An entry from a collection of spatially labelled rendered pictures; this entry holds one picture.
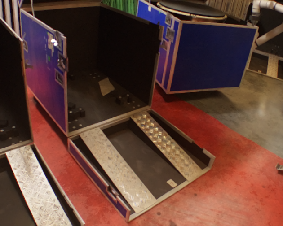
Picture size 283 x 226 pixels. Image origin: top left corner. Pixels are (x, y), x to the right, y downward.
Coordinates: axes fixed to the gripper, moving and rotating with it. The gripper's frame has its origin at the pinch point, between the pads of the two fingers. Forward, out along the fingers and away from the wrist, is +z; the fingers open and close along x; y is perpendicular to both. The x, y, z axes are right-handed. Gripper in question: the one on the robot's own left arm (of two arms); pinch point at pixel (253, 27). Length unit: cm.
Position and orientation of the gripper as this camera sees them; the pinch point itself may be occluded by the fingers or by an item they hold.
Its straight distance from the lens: 324.4
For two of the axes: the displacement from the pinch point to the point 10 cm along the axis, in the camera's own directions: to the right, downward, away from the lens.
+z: -0.6, 9.2, 3.8
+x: -9.3, 0.9, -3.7
